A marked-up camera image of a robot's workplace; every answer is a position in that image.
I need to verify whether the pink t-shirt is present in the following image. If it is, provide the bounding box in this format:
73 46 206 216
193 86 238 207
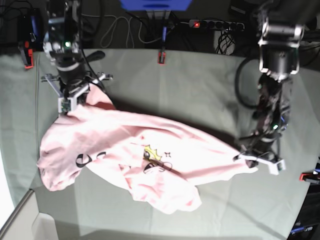
37 85 257 215

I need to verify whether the red centre table clamp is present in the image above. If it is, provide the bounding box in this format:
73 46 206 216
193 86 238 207
157 50 166 65

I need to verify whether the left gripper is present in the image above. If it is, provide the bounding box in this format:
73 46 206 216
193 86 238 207
233 136 284 169

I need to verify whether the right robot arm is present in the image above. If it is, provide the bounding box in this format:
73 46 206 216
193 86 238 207
41 0 113 115

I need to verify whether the red right table clamp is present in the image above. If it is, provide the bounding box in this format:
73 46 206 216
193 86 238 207
299 169 320 185

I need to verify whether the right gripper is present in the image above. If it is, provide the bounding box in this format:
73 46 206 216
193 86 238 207
41 72 113 106

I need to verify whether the red table clamp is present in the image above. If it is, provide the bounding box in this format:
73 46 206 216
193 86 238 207
18 41 34 70
157 50 166 65
299 169 320 185

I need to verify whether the red left table clamp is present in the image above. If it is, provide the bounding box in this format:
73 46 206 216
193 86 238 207
18 41 34 70

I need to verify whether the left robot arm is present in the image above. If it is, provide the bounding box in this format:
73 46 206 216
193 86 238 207
234 0 305 175

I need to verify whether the blue clamp handle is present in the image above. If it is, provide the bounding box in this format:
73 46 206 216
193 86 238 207
161 26 167 43

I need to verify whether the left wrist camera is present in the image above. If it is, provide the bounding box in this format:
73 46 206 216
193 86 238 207
268 159 287 176

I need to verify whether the white bin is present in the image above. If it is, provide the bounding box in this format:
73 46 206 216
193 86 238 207
0 189 59 240

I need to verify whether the green table cloth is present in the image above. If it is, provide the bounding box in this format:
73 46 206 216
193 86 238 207
0 49 320 240

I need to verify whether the black power strip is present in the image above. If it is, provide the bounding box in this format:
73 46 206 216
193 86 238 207
188 19 245 32

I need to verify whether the blue box at top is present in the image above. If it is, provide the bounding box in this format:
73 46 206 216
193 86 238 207
120 0 192 11

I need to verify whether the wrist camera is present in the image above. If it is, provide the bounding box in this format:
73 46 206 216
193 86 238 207
268 159 287 176
58 97 78 114

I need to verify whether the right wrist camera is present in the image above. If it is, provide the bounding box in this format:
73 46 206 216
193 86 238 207
58 97 78 114

